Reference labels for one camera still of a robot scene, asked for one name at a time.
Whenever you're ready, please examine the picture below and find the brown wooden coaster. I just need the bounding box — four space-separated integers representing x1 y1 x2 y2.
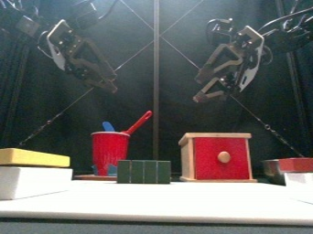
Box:
74 174 121 182

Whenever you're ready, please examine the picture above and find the wooden box with red drawer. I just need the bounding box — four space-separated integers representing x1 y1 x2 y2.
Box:
178 132 260 184

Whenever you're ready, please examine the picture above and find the diagonal brace wire with turnbuckle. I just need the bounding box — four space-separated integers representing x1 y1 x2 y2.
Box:
18 0 207 146
121 0 307 158

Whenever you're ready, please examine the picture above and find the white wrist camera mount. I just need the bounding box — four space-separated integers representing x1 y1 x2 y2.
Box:
237 25 267 93
46 19 74 72

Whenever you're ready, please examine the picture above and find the green sushi roll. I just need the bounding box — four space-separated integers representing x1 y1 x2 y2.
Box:
117 159 173 185

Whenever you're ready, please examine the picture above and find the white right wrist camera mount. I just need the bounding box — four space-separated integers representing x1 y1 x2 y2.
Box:
237 25 267 93

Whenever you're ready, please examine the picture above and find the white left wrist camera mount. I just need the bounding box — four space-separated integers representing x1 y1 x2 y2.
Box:
46 19 74 72

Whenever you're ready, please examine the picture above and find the white block under red block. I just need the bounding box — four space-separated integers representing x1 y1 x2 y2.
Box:
283 171 313 205

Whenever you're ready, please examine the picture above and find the white block under yellow block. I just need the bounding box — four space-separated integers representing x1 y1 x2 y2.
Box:
0 165 75 201

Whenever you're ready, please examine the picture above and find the red toothbrush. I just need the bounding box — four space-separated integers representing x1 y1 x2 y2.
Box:
121 110 154 136

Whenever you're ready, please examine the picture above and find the red plastic cup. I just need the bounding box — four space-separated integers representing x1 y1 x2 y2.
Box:
90 131 133 177

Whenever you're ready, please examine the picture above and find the blue toy utensil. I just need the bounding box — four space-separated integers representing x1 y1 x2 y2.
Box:
102 121 117 133

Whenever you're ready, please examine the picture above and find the vertical metal frame pole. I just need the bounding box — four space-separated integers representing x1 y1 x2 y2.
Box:
152 0 162 162

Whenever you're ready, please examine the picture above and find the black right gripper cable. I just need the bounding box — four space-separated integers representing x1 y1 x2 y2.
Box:
205 17 236 48

